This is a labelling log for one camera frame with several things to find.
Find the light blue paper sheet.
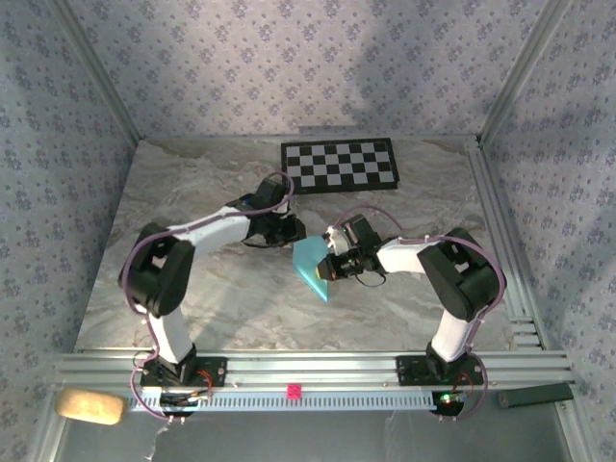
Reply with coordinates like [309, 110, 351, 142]
[291, 235, 333, 303]

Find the black white checkerboard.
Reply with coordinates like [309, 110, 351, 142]
[280, 138, 401, 196]

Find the small controller board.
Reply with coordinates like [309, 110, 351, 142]
[158, 390, 214, 410]
[430, 389, 475, 418]

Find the dark flat bar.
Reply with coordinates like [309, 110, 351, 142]
[497, 382, 576, 410]

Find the tan sponge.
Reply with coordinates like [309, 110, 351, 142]
[54, 387, 127, 426]

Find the thin black cable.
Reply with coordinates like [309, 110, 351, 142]
[243, 235, 283, 250]
[353, 271, 387, 289]

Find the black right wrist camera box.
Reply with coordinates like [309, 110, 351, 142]
[324, 214, 382, 257]

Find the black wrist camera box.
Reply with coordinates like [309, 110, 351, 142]
[324, 214, 382, 257]
[249, 174, 292, 216]

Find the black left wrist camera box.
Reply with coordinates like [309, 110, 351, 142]
[249, 174, 292, 216]

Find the long aluminium mounting rail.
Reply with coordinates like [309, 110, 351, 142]
[53, 349, 577, 392]

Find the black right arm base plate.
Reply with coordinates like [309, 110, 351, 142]
[395, 354, 485, 387]

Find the slotted grey cable duct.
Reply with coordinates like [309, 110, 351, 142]
[125, 386, 437, 413]

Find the aluminium side rail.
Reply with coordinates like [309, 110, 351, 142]
[464, 137, 550, 350]

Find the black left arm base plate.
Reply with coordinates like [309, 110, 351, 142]
[139, 355, 228, 389]

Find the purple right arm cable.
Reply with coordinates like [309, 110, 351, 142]
[334, 205, 507, 424]

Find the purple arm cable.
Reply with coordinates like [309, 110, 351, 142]
[119, 170, 295, 425]
[334, 205, 507, 424]

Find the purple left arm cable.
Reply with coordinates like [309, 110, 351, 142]
[119, 170, 295, 425]

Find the slanted aluminium corner post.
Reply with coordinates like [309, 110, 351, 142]
[478, 0, 574, 145]
[47, 0, 144, 144]

